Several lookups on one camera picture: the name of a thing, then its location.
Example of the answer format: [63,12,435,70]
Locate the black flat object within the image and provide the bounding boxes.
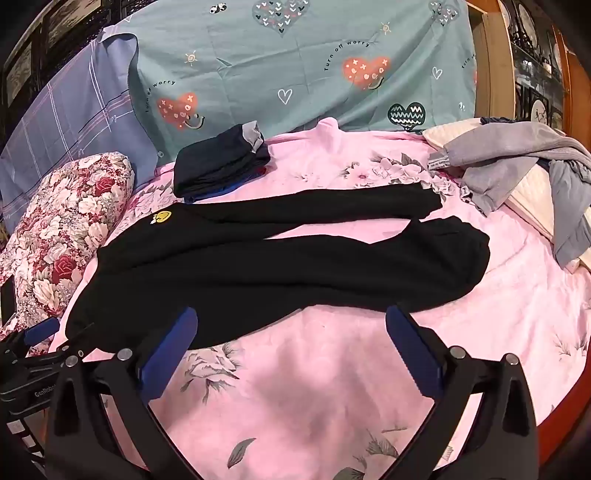
[0,279,17,315]

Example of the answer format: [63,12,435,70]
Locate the pink floral bedsheet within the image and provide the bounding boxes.
[60,117,591,480]

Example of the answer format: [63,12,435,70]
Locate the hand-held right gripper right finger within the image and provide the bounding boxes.
[385,302,541,480]

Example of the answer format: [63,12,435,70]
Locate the grey garment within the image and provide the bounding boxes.
[428,121,591,217]

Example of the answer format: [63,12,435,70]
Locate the red floral quilt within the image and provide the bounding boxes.
[0,151,137,356]

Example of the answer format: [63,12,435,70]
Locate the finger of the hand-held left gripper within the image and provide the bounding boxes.
[0,318,61,357]
[25,323,95,367]

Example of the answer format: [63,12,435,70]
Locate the wooden bed frame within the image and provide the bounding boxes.
[536,397,591,480]

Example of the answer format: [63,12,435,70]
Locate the blue-grey garment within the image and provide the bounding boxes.
[549,159,591,271]

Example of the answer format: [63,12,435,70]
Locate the folded dark navy pants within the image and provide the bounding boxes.
[173,121,271,199]

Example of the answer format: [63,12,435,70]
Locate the wooden display cabinet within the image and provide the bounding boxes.
[466,0,591,139]

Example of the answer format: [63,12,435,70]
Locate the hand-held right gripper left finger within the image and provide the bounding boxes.
[44,306,218,480]

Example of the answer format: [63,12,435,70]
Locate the black pants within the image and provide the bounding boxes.
[65,182,491,352]

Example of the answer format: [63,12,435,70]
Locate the folded blue garment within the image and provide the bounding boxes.
[185,178,247,205]

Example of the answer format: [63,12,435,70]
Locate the dark wooden headboard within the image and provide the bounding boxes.
[0,0,132,121]

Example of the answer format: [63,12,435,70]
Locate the blue plaid pillow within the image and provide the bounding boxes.
[0,34,160,232]

